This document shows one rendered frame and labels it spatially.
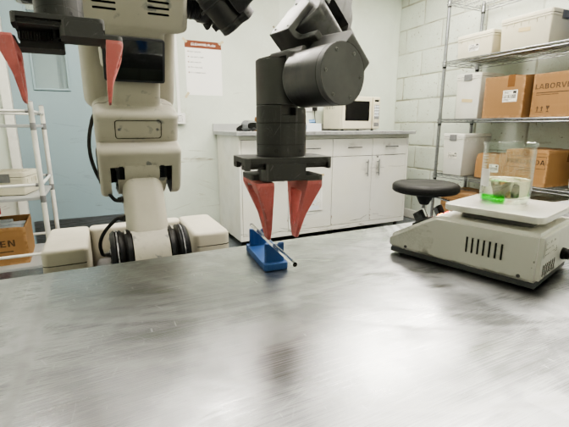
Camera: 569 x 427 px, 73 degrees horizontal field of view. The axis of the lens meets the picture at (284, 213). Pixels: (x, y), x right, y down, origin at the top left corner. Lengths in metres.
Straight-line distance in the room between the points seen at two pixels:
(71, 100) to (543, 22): 3.17
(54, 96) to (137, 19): 2.23
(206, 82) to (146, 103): 2.27
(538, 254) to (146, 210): 0.93
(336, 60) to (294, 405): 0.29
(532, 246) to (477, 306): 0.10
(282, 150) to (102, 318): 0.25
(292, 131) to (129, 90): 0.79
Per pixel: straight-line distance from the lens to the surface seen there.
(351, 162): 3.36
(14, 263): 2.48
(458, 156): 3.25
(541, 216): 0.53
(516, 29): 3.13
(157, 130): 1.17
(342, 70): 0.38
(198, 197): 3.44
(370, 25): 4.27
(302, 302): 0.43
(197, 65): 3.42
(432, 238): 0.57
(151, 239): 1.10
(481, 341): 0.40
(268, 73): 0.43
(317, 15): 0.46
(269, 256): 0.52
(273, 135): 0.43
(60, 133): 3.29
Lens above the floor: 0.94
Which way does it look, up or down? 13 degrees down
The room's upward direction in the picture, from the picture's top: straight up
